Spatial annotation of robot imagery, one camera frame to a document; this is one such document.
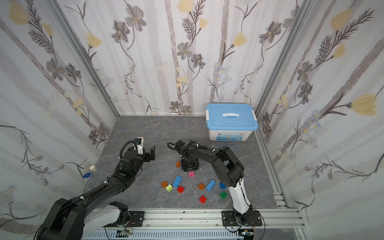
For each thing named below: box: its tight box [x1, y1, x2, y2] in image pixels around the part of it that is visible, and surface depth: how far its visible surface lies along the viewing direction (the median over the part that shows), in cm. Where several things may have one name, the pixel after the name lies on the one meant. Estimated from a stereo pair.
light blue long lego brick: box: [172, 175, 182, 188], surface depth 87 cm
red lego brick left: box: [177, 185, 185, 194], surface depth 84 cm
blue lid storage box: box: [205, 103, 259, 142], surface depth 100 cm
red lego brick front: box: [199, 195, 208, 205], surface depth 81 cm
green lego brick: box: [219, 191, 228, 199], surface depth 82 cm
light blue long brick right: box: [206, 179, 216, 192], surface depth 85 cm
